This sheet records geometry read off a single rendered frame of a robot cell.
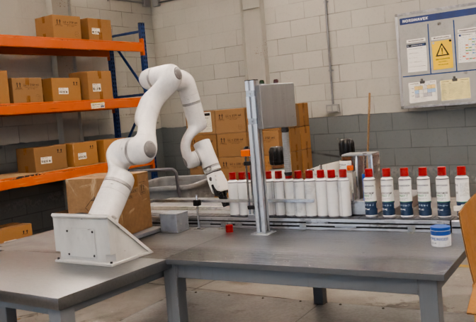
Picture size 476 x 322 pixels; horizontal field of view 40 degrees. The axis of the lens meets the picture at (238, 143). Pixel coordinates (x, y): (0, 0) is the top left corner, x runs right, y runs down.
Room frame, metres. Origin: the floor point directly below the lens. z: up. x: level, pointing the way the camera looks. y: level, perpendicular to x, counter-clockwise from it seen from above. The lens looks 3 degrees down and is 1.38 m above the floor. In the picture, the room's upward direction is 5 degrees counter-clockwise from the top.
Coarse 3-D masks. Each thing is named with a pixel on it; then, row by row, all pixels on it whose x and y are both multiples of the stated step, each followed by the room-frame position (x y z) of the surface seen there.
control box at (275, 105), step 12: (264, 84) 2.75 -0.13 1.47; (276, 84) 2.77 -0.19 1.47; (288, 84) 2.80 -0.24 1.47; (264, 96) 2.75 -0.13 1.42; (276, 96) 2.77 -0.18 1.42; (288, 96) 2.80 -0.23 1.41; (264, 108) 2.75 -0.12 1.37; (276, 108) 2.77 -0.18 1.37; (288, 108) 2.80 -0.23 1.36; (264, 120) 2.74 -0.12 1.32; (276, 120) 2.77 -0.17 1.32; (288, 120) 2.79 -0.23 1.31
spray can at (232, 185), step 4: (232, 172) 3.03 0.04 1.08; (232, 176) 3.02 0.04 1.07; (232, 180) 3.02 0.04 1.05; (236, 180) 3.02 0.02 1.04; (228, 184) 3.02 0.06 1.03; (232, 184) 3.01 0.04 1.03; (236, 184) 3.02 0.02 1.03; (228, 188) 3.03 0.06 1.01; (232, 188) 3.01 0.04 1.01; (236, 188) 3.01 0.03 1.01; (228, 192) 3.03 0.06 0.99; (232, 192) 3.01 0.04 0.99; (236, 192) 3.01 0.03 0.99; (232, 196) 3.01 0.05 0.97; (236, 196) 3.01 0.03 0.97; (232, 204) 3.01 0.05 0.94; (236, 204) 3.01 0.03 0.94; (232, 208) 3.01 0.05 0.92; (236, 208) 3.01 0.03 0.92; (232, 212) 3.01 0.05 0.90; (236, 212) 3.01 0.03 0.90
